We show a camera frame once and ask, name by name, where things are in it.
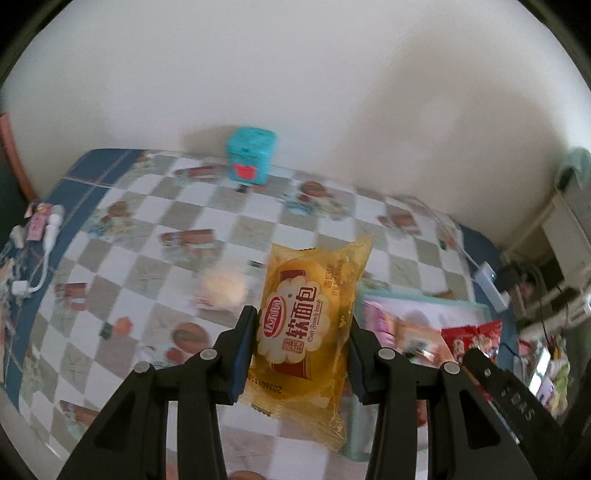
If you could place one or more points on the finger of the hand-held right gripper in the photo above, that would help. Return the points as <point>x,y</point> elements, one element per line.
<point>478,369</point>

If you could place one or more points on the checked printed tablecloth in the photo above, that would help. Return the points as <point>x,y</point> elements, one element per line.
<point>161,212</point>

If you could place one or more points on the clear packet with white bun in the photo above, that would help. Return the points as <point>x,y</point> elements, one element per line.
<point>226,286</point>

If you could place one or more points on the brown wooden chair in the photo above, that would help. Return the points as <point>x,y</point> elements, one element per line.
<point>14,152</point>

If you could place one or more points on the teal cloth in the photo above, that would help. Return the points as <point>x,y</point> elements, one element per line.
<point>577,164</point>

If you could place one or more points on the teal box with red print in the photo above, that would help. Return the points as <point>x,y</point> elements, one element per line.
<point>249,157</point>

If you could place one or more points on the red snack packet with figures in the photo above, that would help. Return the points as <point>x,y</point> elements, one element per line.
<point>475,334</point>

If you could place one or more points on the brick print bread packet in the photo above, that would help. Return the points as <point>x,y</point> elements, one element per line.
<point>420,341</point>

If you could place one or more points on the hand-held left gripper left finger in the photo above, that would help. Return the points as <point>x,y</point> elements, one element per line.
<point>241,360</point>

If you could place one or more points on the black plug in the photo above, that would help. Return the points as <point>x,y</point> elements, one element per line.
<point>510,278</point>

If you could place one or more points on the white shelf unit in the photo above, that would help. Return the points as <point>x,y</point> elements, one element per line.
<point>568,240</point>

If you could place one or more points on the teal rimmed tray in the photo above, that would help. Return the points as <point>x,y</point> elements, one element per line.
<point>415,302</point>

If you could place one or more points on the yellow bread packet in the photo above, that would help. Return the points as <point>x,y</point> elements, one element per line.
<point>304,323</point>

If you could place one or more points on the small pink packet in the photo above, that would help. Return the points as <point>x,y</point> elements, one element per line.
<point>37,221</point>

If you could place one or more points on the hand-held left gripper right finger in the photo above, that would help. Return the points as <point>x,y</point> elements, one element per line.
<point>358,369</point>

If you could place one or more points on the white power adapter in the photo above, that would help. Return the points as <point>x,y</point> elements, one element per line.
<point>490,286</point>

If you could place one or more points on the pink snack packet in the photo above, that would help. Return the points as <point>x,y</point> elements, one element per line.
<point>381,321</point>

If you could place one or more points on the pile of colourful packages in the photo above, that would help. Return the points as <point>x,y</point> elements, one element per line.
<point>549,369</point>

